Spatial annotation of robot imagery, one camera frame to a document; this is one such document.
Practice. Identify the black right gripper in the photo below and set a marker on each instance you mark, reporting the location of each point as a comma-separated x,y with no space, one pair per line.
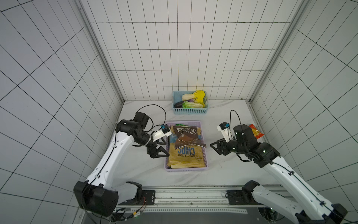
226,146

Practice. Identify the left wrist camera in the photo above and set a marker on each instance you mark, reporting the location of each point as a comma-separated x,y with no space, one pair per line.
163,132

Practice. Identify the red snack packet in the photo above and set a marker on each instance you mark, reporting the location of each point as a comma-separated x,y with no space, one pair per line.
256,132

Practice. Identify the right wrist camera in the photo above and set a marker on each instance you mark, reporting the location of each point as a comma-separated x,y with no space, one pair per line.
224,128

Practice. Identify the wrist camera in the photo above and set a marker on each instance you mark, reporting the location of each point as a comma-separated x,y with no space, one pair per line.
163,132
224,128

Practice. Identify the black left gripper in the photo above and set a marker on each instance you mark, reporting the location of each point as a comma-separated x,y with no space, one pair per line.
153,153

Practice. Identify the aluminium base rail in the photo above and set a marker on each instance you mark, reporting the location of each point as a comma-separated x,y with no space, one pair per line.
123,203

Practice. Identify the toy eggplant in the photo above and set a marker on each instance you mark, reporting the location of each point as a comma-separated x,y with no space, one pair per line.
179,104

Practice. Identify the light blue perforated basket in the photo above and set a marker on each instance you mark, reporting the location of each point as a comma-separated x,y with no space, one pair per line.
177,97

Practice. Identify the white toy cabbage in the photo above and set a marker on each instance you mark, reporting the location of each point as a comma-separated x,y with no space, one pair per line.
189,97

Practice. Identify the green toy napa cabbage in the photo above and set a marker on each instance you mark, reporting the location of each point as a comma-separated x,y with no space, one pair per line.
187,104

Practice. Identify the brown Kettle chips bag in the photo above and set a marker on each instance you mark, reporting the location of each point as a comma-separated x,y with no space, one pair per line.
188,136

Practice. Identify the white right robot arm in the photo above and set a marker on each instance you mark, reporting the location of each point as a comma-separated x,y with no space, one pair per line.
308,207

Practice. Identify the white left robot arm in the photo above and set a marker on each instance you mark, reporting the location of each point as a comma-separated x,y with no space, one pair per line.
109,165

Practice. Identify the purple perforated basket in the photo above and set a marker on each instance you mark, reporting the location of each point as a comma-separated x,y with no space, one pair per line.
194,124

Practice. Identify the blue kettle cooked chips bag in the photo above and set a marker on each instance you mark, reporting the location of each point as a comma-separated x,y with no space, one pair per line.
185,157

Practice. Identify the yellow toy cabbage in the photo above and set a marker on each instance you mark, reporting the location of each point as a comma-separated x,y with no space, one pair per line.
198,97

